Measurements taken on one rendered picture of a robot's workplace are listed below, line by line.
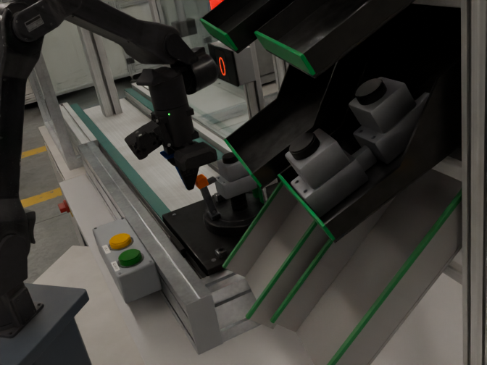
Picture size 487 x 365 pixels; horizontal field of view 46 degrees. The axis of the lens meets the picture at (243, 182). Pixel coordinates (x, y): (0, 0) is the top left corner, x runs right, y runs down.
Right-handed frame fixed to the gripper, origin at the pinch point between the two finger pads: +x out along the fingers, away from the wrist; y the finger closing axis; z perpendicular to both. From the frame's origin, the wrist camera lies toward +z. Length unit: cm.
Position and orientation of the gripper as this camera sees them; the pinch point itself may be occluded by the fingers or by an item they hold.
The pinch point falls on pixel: (185, 171)
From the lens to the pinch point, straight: 98.6
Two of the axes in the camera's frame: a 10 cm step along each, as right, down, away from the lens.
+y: 4.3, 3.3, -8.4
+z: -8.9, 3.2, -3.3
